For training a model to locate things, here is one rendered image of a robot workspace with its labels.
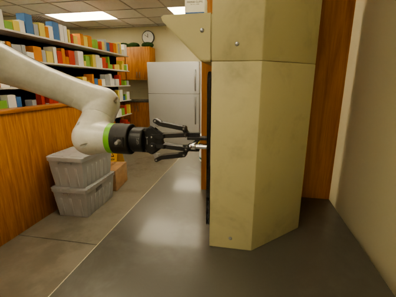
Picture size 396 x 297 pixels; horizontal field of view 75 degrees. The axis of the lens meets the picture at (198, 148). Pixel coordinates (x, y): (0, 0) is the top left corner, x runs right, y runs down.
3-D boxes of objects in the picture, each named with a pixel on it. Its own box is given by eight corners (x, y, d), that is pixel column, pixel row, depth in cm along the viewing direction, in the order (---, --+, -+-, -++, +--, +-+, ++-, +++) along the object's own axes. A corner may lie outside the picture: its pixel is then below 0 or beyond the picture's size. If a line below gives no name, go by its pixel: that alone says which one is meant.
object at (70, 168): (115, 170, 313) (113, 144, 305) (85, 190, 255) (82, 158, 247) (84, 168, 321) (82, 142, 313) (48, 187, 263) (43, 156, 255)
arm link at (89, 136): (78, 159, 83) (58, 143, 74) (91, 126, 89) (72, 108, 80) (118, 162, 81) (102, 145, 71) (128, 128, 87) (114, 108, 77)
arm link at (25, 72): (-13, 87, 76) (-19, 64, 67) (6, 59, 81) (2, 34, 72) (110, 131, 90) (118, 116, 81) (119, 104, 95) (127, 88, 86)
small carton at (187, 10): (207, 26, 69) (207, 2, 68) (204, 22, 64) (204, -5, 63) (188, 27, 70) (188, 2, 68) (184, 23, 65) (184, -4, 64)
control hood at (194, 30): (224, 69, 88) (225, 37, 86) (211, 61, 57) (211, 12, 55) (191, 69, 90) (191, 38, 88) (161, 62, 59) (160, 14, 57)
